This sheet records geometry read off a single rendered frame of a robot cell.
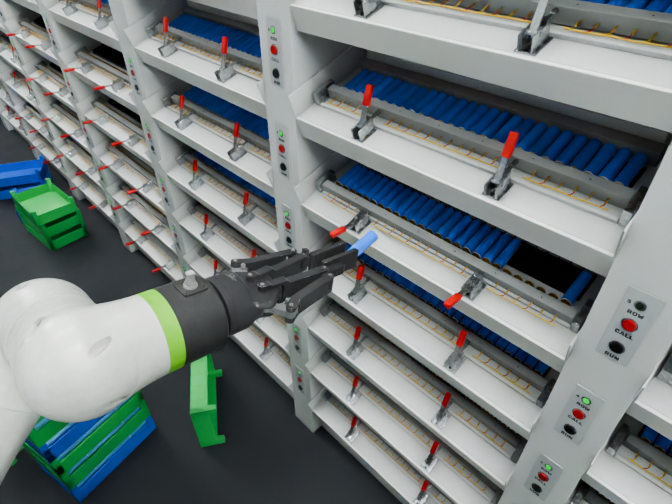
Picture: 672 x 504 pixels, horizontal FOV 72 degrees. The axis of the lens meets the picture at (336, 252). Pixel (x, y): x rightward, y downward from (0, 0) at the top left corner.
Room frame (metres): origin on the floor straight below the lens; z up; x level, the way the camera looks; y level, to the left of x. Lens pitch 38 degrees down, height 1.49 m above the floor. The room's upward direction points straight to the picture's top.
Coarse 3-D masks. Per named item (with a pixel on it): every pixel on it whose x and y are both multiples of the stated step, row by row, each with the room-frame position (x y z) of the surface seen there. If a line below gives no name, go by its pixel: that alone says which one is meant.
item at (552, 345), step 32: (352, 160) 0.98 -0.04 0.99; (320, 192) 0.90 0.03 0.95; (320, 224) 0.85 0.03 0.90; (384, 256) 0.70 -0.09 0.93; (416, 256) 0.68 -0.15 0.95; (448, 288) 0.60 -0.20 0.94; (544, 288) 0.57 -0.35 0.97; (480, 320) 0.56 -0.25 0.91; (512, 320) 0.52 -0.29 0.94; (576, 320) 0.48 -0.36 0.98; (544, 352) 0.47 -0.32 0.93
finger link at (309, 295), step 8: (320, 280) 0.46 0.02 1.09; (328, 280) 0.46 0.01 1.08; (304, 288) 0.43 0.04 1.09; (312, 288) 0.44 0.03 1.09; (320, 288) 0.44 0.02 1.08; (328, 288) 0.46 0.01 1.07; (296, 296) 0.42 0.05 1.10; (304, 296) 0.42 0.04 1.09; (312, 296) 0.43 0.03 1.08; (320, 296) 0.44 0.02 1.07; (288, 304) 0.40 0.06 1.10; (296, 304) 0.40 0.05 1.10; (304, 304) 0.42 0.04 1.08; (312, 304) 0.43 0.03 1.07; (288, 320) 0.39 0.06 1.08
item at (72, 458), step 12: (132, 396) 0.91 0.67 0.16; (120, 408) 0.83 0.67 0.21; (132, 408) 0.86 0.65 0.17; (108, 420) 0.79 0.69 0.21; (120, 420) 0.82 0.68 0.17; (96, 432) 0.76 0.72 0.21; (108, 432) 0.78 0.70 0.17; (24, 444) 0.73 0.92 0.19; (84, 444) 0.72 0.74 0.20; (96, 444) 0.74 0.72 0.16; (36, 456) 0.71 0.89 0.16; (72, 456) 0.69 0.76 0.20; (60, 468) 0.65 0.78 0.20
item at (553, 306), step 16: (336, 192) 0.86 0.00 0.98; (368, 208) 0.80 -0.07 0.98; (400, 224) 0.74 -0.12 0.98; (400, 240) 0.72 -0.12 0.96; (416, 240) 0.71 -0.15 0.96; (432, 240) 0.69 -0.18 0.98; (432, 256) 0.66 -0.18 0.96; (448, 256) 0.66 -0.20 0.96; (464, 256) 0.64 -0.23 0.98; (496, 272) 0.59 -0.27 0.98; (512, 288) 0.56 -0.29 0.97; (528, 288) 0.55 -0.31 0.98; (544, 304) 0.52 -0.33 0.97; (560, 304) 0.52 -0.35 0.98; (544, 320) 0.51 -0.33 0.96
